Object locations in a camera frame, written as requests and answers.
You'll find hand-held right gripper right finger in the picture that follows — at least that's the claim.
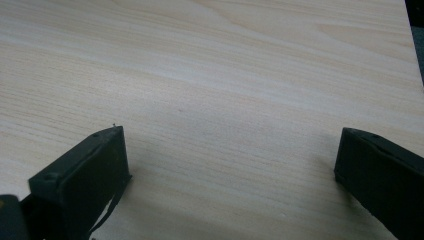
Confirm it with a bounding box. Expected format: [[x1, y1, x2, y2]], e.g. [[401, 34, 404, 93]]
[[334, 127, 424, 240]]

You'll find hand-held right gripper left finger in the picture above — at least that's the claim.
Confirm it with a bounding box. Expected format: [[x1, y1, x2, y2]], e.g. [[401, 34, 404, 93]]
[[19, 125, 132, 240]]

